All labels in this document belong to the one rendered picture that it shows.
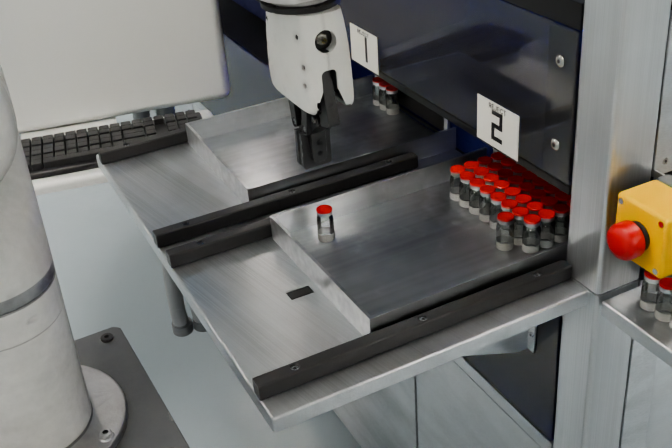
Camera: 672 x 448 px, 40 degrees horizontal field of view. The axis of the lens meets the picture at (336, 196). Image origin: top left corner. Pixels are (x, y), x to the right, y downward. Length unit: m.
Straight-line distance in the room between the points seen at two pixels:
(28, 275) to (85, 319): 1.82
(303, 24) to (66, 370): 0.40
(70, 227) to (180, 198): 1.82
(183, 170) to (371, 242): 0.36
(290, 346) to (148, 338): 1.55
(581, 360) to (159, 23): 1.01
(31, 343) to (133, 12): 0.98
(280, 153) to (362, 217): 0.24
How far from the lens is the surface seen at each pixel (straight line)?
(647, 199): 0.98
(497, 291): 1.05
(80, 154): 1.63
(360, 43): 1.41
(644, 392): 1.26
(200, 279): 1.14
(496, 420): 1.41
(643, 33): 0.96
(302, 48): 0.83
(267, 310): 1.07
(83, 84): 1.79
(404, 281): 1.10
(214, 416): 2.26
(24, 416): 0.93
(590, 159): 1.02
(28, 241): 0.85
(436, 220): 1.21
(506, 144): 1.13
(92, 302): 2.73
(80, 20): 1.75
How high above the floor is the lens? 1.51
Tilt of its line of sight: 29 degrees down
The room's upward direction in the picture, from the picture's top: 4 degrees counter-clockwise
